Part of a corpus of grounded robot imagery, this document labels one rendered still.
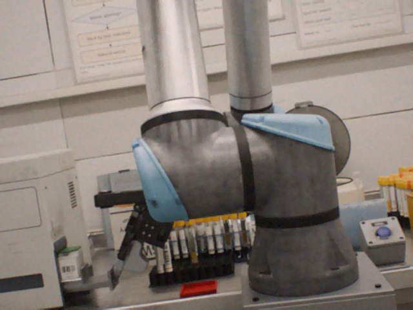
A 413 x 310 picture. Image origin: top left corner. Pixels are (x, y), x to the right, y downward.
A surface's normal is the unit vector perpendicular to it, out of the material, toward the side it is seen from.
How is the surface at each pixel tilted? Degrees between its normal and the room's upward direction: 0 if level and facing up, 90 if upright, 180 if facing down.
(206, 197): 118
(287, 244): 74
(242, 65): 110
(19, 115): 90
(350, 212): 90
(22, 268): 90
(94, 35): 92
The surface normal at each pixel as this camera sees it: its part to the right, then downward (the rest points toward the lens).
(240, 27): -0.30, 0.44
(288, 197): -0.25, 0.14
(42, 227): -0.04, 0.06
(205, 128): 0.51, -0.29
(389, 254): 0.04, 0.55
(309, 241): 0.07, -0.22
